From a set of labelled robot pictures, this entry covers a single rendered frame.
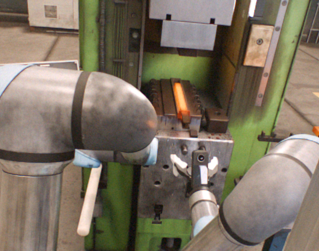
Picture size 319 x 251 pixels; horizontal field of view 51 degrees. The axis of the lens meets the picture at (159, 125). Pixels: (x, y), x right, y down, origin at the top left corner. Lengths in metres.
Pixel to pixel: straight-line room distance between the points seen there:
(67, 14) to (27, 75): 6.17
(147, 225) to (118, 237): 0.38
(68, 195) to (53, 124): 2.02
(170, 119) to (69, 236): 1.11
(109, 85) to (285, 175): 0.32
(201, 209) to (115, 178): 0.90
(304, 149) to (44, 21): 6.32
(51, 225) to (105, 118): 0.18
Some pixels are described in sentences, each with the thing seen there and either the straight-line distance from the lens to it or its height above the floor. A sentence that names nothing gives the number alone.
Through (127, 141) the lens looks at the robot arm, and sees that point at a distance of 0.48.
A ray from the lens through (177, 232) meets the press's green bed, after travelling 1.70.
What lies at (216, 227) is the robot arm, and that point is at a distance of 0.65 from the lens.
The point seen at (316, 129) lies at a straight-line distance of 1.56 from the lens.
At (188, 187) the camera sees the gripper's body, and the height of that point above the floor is 0.97.
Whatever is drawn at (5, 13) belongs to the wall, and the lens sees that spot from 7.55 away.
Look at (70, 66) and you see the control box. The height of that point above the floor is 1.18.
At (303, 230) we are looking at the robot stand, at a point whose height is 1.48.
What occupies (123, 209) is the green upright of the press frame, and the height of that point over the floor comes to 0.33.
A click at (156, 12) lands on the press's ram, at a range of 1.24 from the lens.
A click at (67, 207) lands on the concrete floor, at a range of 2.38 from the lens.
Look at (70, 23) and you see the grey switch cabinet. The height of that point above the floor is 0.20.
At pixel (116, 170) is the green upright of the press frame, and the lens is 1.70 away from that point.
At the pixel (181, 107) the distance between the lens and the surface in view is 1.41.
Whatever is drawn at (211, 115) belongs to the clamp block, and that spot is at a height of 0.98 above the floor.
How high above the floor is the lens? 1.59
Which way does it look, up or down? 28 degrees down
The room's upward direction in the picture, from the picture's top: 6 degrees clockwise
